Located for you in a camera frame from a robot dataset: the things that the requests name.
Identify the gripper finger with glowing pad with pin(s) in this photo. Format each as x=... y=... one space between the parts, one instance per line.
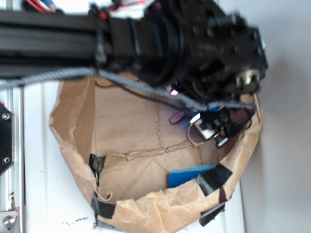
x=202 y=128
x=226 y=128

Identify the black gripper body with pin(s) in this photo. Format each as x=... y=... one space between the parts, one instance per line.
x=224 y=57

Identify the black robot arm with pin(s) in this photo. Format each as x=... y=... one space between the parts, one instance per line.
x=135 y=54

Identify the black tape right side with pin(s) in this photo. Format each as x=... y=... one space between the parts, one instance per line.
x=213 y=179

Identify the black tape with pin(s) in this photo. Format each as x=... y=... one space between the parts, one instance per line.
x=213 y=179
x=103 y=209
x=209 y=215
x=96 y=164

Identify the blue sponge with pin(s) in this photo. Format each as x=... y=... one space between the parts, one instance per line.
x=179 y=177

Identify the brown paper bag tray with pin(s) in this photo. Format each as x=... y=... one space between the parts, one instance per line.
x=141 y=147

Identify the black tape front right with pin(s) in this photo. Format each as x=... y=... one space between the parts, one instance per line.
x=209 y=215

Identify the black tape left side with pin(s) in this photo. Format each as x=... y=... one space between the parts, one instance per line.
x=96 y=164

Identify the black tape front left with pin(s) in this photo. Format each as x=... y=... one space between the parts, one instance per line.
x=103 y=209

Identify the black octagonal mount plate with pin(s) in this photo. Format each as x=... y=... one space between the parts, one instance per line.
x=6 y=139

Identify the aluminium frame rail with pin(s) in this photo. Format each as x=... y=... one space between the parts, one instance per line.
x=12 y=182

